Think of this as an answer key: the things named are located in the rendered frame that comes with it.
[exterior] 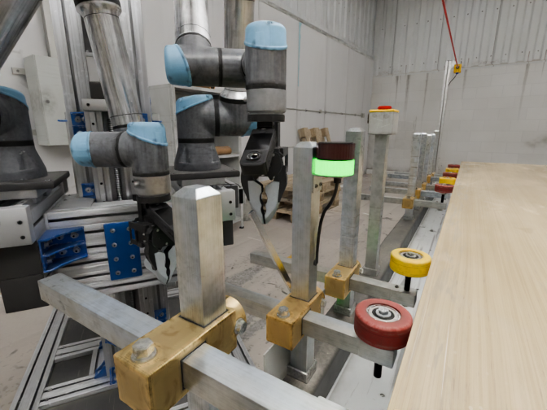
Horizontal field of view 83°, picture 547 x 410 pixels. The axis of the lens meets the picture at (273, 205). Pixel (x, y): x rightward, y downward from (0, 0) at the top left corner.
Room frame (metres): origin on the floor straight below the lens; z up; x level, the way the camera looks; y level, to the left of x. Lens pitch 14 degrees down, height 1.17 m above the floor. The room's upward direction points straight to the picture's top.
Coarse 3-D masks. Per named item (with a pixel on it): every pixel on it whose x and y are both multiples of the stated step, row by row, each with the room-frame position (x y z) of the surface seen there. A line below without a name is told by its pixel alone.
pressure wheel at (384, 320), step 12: (372, 300) 0.43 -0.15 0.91; (384, 300) 0.43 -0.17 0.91; (360, 312) 0.40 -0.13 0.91; (372, 312) 0.40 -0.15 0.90; (384, 312) 0.39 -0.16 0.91; (396, 312) 0.40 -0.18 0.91; (408, 312) 0.40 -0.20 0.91; (360, 324) 0.38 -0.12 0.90; (372, 324) 0.37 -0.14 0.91; (384, 324) 0.37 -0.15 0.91; (396, 324) 0.37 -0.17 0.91; (408, 324) 0.37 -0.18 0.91; (360, 336) 0.38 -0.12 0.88; (372, 336) 0.37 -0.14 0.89; (384, 336) 0.36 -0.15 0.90; (396, 336) 0.36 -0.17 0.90; (408, 336) 0.37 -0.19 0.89; (384, 348) 0.36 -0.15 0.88; (396, 348) 0.36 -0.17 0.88
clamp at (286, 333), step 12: (288, 300) 0.49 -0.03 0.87; (300, 300) 0.49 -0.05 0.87; (312, 300) 0.49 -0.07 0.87; (324, 300) 0.52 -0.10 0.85; (276, 312) 0.45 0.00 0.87; (300, 312) 0.45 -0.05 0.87; (276, 324) 0.44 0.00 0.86; (288, 324) 0.43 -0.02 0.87; (300, 324) 0.45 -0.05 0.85; (276, 336) 0.44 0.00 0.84; (288, 336) 0.43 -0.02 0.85; (300, 336) 0.45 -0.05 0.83; (288, 348) 0.43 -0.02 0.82
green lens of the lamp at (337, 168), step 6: (318, 162) 0.47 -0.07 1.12; (324, 162) 0.46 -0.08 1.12; (330, 162) 0.46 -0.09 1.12; (336, 162) 0.46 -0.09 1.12; (342, 162) 0.46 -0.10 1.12; (348, 162) 0.46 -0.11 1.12; (318, 168) 0.47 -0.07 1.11; (324, 168) 0.46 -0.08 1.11; (330, 168) 0.46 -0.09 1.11; (336, 168) 0.46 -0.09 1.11; (342, 168) 0.46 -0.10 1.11; (348, 168) 0.46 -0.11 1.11; (318, 174) 0.47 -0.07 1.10; (324, 174) 0.46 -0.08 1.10; (330, 174) 0.46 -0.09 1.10; (336, 174) 0.46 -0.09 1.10; (342, 174) 0.46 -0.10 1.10; (348, 174) 0.46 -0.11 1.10
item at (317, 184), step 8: (328, 160) 0.46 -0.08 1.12; (336, 160) 0.46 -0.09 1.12; (344, 160) 0.46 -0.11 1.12; (320, 176) 0.48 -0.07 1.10; (328, 176) 0.46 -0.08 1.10; (344, 176) 0.46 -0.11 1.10; (312, 184) 0.49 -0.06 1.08; (320, 184) 0.50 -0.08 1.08; (336, 184) 0.48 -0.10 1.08; (312, 192) 0.49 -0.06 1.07; (336, 192) 0.48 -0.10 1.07; (328, 208) 0.49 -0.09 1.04; (320, 224) 0.50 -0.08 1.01; (320, 232) 0.50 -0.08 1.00
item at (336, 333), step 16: (240, 288) 0.55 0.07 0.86; (256, 304) 0.50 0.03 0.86; (272, 304) 0.49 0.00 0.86; (304, 320) 0.45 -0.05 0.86; (320, 320) 0.45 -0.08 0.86; (336, 320) 0.45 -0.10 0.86; (320, 336) 0.43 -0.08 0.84; (336, 336) 0.42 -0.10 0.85; (352, 336) 0.41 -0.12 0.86; (352, 352) 0.41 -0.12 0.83; (368, 352) 0.39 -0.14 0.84; (384, 352) 0.38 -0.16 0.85
